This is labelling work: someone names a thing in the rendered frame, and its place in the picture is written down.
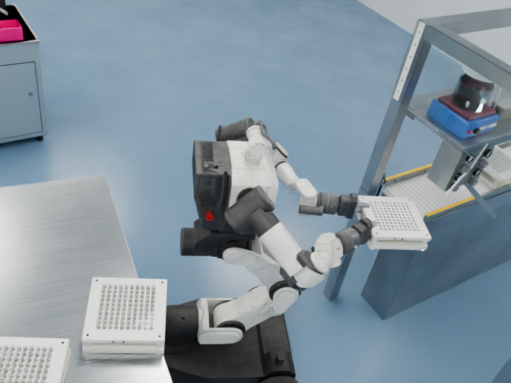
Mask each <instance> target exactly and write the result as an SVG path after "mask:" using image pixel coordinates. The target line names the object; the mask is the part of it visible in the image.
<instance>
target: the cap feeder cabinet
mask: <svg viewBox="0 0 511 383"><path fill-rule="evenodd" d="M6 11H7V12H8V15H5V14H3V13H0V21H5V20H14V19H17V20H18V21H19V23H20V25H21V26H22V29H23V35H24V39H23V40H18V41H11V42H3V43H0V144H1V143H6V142H10V141H18V140H22V139H26V138H34V137H36V140H37V141H42V140H43V135H47V134H48V127H47V119H46V105H45V98H44V90H43V76H42V69H41V61H40V48H39V42H40V41H39V39H38V38H37V36H36V34H35V33H34V32H33V30H32V29H31V27H30V25H29V24H28V23H27V21H26V20H25V18H24V16H23V15H22V13H21V12H20V11H19V9H18V8H17V6H16V4H13V5H6Z"/></svg>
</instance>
